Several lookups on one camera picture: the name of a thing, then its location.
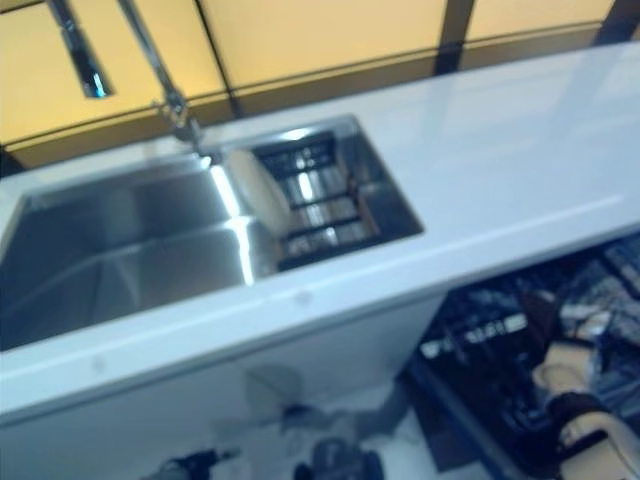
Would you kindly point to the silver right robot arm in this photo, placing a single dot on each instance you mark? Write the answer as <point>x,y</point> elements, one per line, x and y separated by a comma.
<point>610,455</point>

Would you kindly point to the wide white cabinet door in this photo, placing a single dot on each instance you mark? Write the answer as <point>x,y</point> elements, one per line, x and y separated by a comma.
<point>100,425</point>

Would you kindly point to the black sink dish rack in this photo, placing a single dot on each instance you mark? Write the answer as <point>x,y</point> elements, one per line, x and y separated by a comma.
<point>325,220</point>

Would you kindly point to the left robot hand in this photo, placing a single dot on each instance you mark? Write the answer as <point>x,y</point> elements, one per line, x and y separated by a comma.
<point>200,462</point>

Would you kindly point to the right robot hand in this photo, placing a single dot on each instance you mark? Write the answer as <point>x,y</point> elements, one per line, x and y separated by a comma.
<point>582,415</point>

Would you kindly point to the narrow white cabinet door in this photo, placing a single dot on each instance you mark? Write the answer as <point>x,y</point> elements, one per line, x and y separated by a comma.
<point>350,340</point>

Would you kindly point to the black left robot foot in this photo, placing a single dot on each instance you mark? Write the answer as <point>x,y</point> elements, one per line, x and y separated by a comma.
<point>303,472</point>

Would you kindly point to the stainless steel sink basin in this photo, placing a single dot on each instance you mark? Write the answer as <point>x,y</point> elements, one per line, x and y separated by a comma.
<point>125,250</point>

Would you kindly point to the chrome gooseneck kitchen faucet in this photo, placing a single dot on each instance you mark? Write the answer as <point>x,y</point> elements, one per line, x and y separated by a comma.
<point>150,50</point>

